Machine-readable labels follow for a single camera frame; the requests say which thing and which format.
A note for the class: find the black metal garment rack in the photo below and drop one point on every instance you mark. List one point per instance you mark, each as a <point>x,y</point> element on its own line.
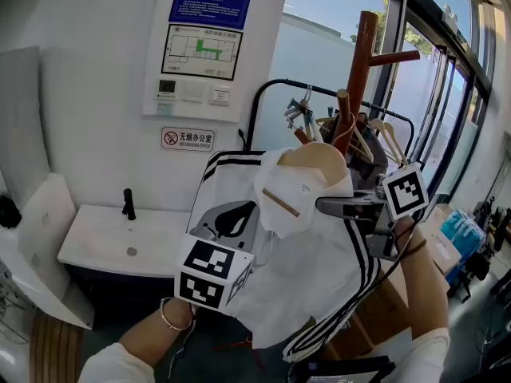
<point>251,126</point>

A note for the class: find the plastic wrapped white panel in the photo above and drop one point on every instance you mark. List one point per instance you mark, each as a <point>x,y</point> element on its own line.
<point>20,114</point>

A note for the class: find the stack of cardboard boxes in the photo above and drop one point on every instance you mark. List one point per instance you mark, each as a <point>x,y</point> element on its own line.
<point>389,309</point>

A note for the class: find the dark vanity cabinet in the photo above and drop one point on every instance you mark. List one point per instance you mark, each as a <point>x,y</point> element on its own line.
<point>120,293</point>

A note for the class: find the white boxy appliance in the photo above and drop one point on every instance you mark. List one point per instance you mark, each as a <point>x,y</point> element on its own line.
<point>44,234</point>

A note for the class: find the blue wrapped packages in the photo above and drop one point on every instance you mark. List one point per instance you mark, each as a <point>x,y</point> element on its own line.
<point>463,230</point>

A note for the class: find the white wall board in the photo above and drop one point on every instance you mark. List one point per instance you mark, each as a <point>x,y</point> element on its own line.
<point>191,106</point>

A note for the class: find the white shirt with black stripes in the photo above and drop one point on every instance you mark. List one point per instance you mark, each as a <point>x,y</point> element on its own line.
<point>303,269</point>

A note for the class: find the floor plan poster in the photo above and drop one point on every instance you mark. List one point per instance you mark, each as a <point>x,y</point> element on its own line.
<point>201,52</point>

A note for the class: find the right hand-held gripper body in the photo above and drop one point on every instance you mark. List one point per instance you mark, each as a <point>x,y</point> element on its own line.
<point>405,192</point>

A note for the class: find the wooden clothes hanger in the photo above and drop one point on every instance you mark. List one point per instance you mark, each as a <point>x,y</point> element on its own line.
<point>315,158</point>

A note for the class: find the person's right forearm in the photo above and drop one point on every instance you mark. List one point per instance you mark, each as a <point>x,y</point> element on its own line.
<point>423,293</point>

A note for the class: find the black office chair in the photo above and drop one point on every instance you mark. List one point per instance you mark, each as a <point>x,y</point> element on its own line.
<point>473,269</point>

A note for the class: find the black flat device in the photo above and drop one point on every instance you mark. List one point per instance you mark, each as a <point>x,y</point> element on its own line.
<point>343,367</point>

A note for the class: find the wall thermostat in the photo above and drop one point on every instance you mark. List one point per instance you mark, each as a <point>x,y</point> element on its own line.
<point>167,89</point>

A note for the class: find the row of empty wooden hangers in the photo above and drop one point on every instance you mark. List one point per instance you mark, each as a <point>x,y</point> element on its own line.
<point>389,134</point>

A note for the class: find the black framed glass door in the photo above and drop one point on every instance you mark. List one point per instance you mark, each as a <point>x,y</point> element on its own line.
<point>451,94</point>

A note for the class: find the brown wooden coat stand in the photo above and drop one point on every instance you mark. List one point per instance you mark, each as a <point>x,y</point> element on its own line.
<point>361,62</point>

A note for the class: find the red white wall sign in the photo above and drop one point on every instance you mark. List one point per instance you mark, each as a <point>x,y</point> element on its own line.
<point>189,139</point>

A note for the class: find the grey jacket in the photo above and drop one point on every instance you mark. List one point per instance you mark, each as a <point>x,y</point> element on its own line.
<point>367,166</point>

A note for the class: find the white emergency light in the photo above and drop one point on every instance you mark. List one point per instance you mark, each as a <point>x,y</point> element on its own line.
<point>450,16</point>

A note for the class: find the wooden slat mat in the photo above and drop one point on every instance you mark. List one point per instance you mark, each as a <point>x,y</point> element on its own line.
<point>56,353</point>

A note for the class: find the black faucet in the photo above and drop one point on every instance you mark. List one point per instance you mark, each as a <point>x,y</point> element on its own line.
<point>128,206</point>

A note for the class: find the white sink basin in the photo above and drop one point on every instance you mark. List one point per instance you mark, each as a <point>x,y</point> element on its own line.
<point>108,238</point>

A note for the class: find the person's right hand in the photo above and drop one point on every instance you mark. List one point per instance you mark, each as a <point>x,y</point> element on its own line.
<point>405,231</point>

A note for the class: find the person's left forearm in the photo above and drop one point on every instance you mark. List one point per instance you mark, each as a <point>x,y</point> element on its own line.
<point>151,333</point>

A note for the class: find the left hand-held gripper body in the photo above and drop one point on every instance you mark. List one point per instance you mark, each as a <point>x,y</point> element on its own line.
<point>207,269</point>

